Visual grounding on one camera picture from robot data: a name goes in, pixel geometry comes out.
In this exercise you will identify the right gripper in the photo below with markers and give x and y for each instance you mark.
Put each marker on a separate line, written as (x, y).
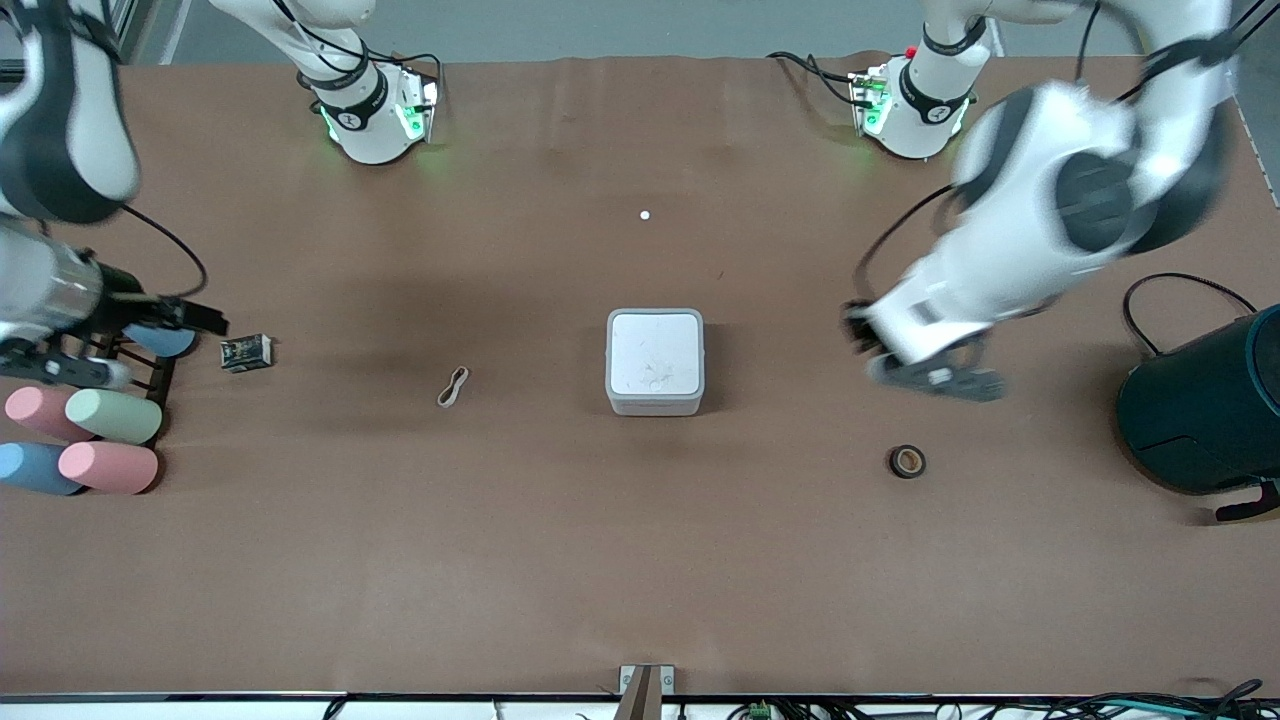
(132, 303)

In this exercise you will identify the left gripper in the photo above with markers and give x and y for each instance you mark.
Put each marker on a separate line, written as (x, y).
(856, 327)

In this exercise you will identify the black tape roll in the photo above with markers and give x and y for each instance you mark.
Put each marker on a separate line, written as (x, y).
(896, 462)

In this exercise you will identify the small black electronic module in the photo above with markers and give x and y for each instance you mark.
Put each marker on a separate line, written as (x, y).
(246, 353)

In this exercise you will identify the white square lidded bin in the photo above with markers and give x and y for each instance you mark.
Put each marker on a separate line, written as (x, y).
(655, 362)

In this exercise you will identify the beige rubber band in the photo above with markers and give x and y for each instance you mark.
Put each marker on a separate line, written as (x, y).
(452, 390)

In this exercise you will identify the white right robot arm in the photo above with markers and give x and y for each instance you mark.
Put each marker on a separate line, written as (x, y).
(372, 120)

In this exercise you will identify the blue cup on rack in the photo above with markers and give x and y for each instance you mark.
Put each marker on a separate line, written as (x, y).
(165, 342)

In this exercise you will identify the black peg rack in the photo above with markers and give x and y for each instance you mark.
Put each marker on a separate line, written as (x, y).
(160, 375)

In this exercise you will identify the green cup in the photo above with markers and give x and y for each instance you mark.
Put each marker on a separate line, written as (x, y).
(115, 417)

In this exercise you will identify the pink cup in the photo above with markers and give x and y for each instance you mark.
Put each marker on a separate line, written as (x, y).
(35, 410)
(108, 467)

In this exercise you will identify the base connector box green light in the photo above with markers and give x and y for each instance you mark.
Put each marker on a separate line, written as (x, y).
(868, 100)
(420, 105)

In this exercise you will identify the dark teal cylindrical speaker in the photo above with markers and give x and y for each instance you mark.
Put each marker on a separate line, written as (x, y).
(1200, 410)

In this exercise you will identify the brown paper table cover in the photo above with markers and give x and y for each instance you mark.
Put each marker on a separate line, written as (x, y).
(400, 570)

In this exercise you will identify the aluminium frame profile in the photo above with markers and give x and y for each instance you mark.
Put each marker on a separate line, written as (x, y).
(140, 30)

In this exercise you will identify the metal bracket with post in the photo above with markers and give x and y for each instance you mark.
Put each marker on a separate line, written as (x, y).
(646, 690)

